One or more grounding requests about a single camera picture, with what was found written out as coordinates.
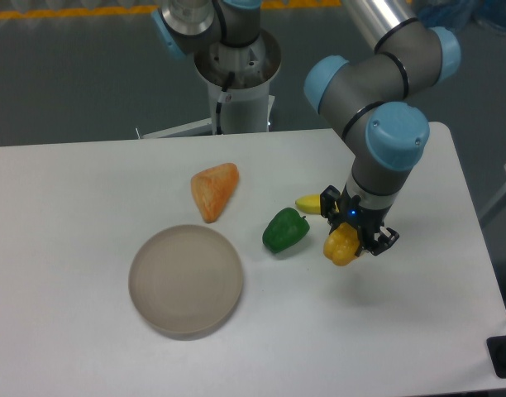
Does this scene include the yellow toy bell pepper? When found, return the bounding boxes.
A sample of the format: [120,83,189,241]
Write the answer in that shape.
[323,222,360,266]

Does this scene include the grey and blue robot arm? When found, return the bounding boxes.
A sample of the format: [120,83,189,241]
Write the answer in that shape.
[152,1,461,265]

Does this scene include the black device at table edge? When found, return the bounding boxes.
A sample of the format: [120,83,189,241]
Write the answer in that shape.
[486,336,506,379]

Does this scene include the yellow toy banana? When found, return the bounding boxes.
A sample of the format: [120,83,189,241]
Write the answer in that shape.
[294,194,321,215]

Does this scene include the blue plastic bags in background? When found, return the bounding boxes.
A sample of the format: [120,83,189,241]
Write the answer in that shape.
[416,0,506,35]

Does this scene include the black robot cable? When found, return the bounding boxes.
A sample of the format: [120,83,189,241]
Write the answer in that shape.
[213,70,236,136]

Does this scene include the green toy bell pepper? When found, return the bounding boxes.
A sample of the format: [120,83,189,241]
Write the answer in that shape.
[262,208,310,254]

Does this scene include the orange triangular toy bread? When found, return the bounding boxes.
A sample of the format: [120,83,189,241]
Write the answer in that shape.
[190,163,240,223]

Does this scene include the beige round plate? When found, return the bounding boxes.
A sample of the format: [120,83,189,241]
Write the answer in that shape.
[128,225,244,340]

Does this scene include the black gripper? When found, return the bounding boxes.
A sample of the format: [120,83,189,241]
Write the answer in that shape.
[319,185,399,256]

